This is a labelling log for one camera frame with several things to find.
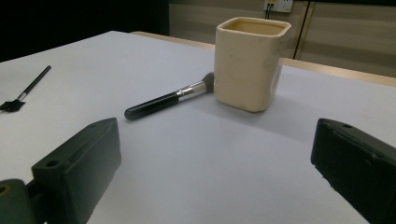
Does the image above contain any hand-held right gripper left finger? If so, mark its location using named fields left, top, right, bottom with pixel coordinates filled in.
left=31, top=117, right=122, bottom=224

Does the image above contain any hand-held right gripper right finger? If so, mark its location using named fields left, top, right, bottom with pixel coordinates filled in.
left=311, top=118, right=396, bottom=224

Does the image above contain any thin black fan brush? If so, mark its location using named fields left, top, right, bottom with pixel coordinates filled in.
left=0, top=64, right=52, bottom=113

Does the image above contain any beige square ceramic holder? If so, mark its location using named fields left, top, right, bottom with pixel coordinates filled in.
left=213, top=16, right=292, bottom=113

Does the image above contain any large black makeup brush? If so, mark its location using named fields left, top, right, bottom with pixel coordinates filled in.
left=123, top=72, right=216, bottom=121

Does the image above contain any white table mat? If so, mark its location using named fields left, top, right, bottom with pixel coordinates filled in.
left=0, top=30, right=396, bottom=224

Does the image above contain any white wall socket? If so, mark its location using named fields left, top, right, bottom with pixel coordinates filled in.
left=263, top=0, right=294, bottom=14

